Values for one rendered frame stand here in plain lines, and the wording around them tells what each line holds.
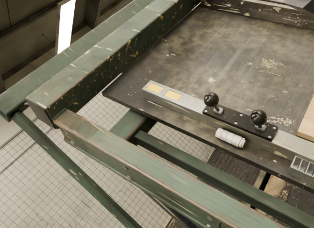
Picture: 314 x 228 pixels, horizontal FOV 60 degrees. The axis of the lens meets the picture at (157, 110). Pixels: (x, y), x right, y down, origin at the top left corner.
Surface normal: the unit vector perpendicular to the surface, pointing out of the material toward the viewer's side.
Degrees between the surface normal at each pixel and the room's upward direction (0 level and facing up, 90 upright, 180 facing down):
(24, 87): 90
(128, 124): 58
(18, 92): 90
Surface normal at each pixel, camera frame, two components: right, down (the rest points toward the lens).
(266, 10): -0.57, 0.64
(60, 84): -0.11, -0.68
